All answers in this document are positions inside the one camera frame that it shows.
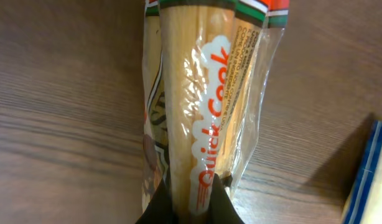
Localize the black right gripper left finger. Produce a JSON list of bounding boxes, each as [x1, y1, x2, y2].
[[136, 180, 175, 224]]

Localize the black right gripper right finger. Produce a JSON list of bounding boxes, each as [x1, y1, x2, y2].
[[207, 174, 245, 224]]

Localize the spaghetti pack orange ends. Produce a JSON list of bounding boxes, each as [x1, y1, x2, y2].
[[142, 0, 289, 219]]

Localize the cream snack bag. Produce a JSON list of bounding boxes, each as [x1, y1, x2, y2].
[[342, 121, 382, 224]]

